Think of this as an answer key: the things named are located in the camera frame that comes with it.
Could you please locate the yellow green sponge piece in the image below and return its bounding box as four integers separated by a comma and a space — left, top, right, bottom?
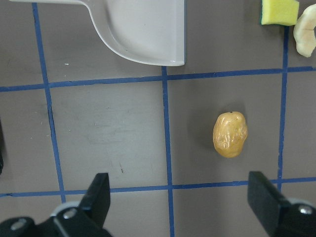
260, 0, 299, 26

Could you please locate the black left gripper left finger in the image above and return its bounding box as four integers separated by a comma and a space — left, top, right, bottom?
51, 173, 110, 237

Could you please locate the pale curved peel piece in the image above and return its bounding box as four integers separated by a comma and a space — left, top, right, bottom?
293, 4, 316, 58

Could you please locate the yellow toy potato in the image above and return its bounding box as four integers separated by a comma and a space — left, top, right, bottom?
212, 112, 248, 158

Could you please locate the black trash bag bin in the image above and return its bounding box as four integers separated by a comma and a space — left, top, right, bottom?
0, 124, 4, 175

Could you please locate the beige plastic dustpan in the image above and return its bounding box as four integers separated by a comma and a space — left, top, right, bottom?
9, 0, 186, 67

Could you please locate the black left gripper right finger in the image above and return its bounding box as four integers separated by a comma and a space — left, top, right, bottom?
247, 171, 316, 237

